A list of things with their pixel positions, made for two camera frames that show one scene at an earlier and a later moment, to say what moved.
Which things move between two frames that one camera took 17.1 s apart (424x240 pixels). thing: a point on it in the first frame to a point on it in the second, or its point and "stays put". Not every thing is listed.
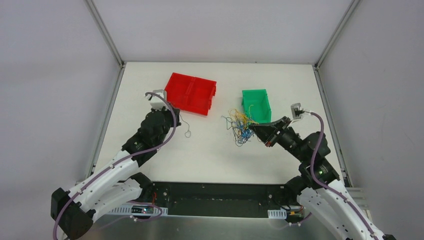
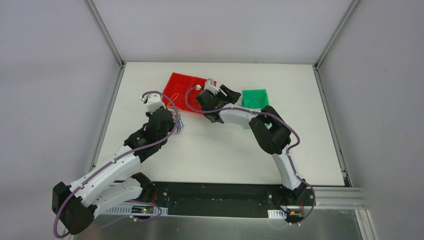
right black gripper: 276,131 to 219,95
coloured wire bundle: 239,123 to 180,125
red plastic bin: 190,93 stays put
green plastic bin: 256,105 stays put
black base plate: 220,199 stays put
